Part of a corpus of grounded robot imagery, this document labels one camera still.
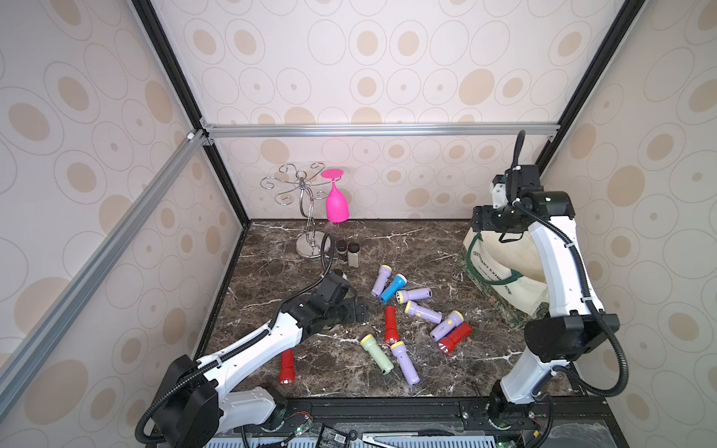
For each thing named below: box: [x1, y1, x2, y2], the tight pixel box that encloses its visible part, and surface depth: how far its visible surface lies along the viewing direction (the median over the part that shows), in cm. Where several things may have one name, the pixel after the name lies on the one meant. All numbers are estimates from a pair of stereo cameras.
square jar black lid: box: [347, 242, 360, 268], surface depth 102 cm
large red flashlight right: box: [437, 322, 473, 355], surface depth 88 cm
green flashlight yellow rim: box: [360, 334, 394, 376], surface depth 84 cm
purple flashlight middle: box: [404, 300, 444, 324], surface depth 92 cm
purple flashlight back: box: [370, 265, 393, 297], surface depth 101 cm
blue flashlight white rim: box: [379, 273, 408, 304], surface depth 99 cm
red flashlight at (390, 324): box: [383, 305, 401, 343], surface depth 91 cm
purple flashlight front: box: [390, 340, 422, 386], surface depth 83 cm
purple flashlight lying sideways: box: [394, 287, 434, 305], surface depth 96 cm
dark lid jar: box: [336, 238, 349, 254], surface depth 102 cm
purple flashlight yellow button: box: [429, 309, 464, 343], surface depth 89 cm
